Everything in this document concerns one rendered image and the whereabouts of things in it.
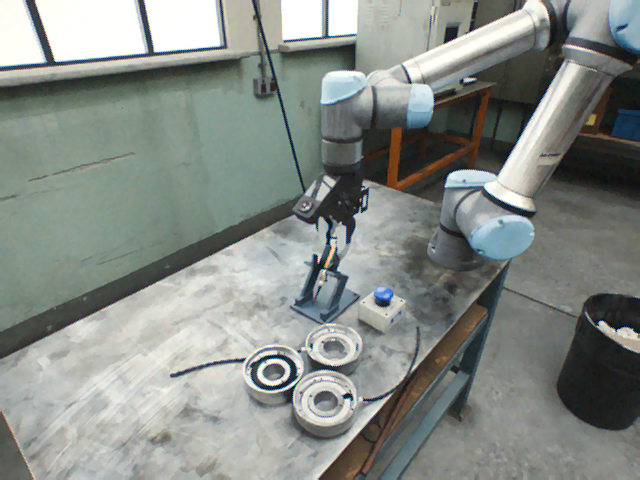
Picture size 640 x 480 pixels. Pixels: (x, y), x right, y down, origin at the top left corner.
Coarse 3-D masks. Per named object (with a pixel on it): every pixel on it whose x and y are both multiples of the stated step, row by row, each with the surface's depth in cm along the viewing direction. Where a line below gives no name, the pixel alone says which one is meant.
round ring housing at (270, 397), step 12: (264, 348) 72; (276, 348) 73; (288, 348) 72; (252, 360) 71; (276, 360) 71; (300, 360) 70; (264, 372) 70; (276, 372) 72; (288, 372) 69; (300, 372) 68; (252, 396) 66; (264, 396) 64; (276, 396) 64; (288, 396) 66
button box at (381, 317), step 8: (368, 296) 84; (360, 304) 82; (368, 304) 82; (376, 304) 81; (384, 304) 81; (392, 304) 82; (400, 304) 81; (360, 312) 83; (368, 312) 81; (376, 312) 80; (384, 312) 79; (392, 312) 79; (400, 312) 82; (368, 320) 82; (376, 320) 80; (384, 320) 79; (392, 320) 80; (376, 328) 81; (384, 328) 80
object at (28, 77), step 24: (24, 0) 147; (144, 0) 176; (216, 0) 203; (144, 24) 180; (48, 48) 157; (144, 48) 187; (192, 48) 202; (216, 48) 211; (288, 48) 231; (312, 48) 244; (24, 72) 148; (48, 72) 150; (72, 72) 155; (96, 72) 161; (120, 72) 168
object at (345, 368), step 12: (336, 324) 77; (312, 336) 76; (348, 336) 76; (360, 336) 74; (324, 348) 75; (336, 348) 76; (348, 348) 73; (360, 348) 73; (312, 360) 71; (336, 360) 71; (360, 360) 72; (348, 372) 71
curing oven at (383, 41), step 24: (360, 0) 252; (384, 0) 242; (408, 0) 232; (432, 0) 224; (456, 0) 235; (360, 24) 259; (384, 24) 248; (408, 24) 238; (432, 24) 230; (456, 24) 246; (360, 48) 266; (384, 48) 255; (408, 48) 244; (432, 48) 235; (360, 72) 273
